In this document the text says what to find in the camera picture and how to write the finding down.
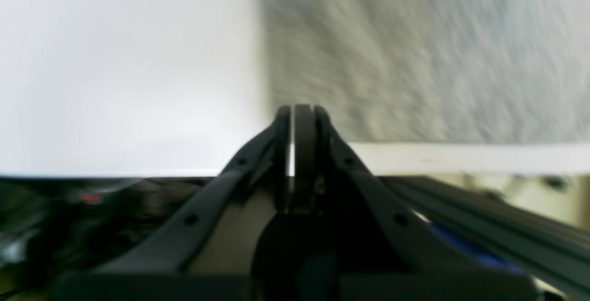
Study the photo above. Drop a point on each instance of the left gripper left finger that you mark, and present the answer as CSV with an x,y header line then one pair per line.
x,y
151,271

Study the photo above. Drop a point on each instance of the aluminium extrusion frame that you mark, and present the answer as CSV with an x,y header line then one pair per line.
x,y
556,253

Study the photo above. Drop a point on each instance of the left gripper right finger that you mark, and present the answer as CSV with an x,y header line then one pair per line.
x,y
383,251

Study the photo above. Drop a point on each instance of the grey T-shirt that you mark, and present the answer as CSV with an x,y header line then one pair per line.
x,y
493,72

